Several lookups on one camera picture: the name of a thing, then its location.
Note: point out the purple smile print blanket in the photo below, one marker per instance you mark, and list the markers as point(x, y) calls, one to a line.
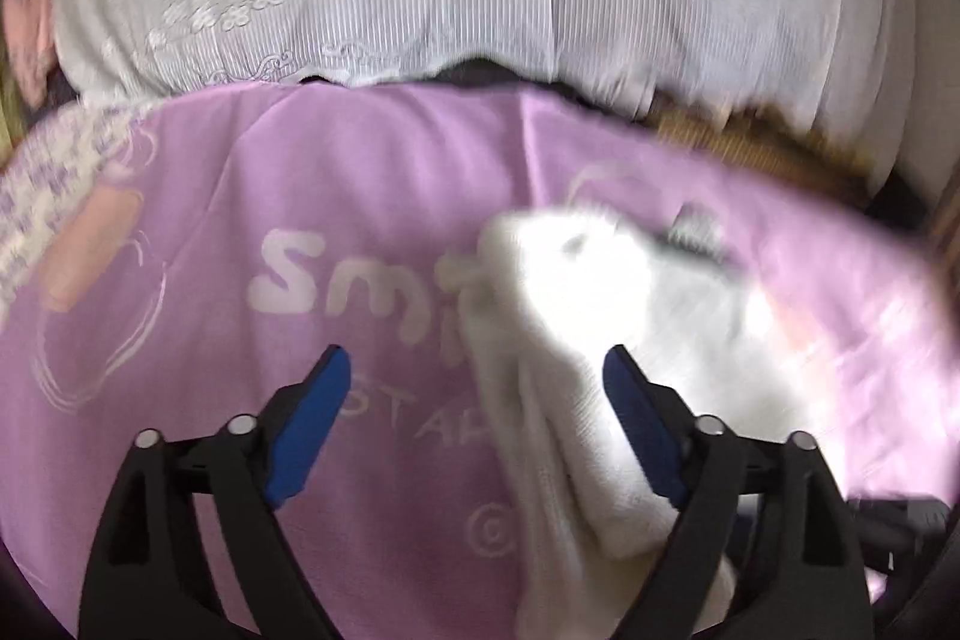
point(225, 241)

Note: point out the pink floral pillow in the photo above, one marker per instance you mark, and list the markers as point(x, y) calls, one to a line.
point(28, 31)

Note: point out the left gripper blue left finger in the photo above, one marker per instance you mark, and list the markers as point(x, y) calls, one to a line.
point(147, 574)

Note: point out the purple floral bed sheet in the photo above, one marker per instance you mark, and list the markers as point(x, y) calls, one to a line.
point(52, 190)

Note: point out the woven bamboo mat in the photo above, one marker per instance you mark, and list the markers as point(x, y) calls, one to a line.
point(759, 138)

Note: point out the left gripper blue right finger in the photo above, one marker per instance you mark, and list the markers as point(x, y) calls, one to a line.
point(802, 575)

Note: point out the white black-trimmed knit sweater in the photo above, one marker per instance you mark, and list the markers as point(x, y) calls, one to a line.
point(568, 316)

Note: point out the pile of clothes under lace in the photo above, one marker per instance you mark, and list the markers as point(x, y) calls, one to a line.
point(481, 73)

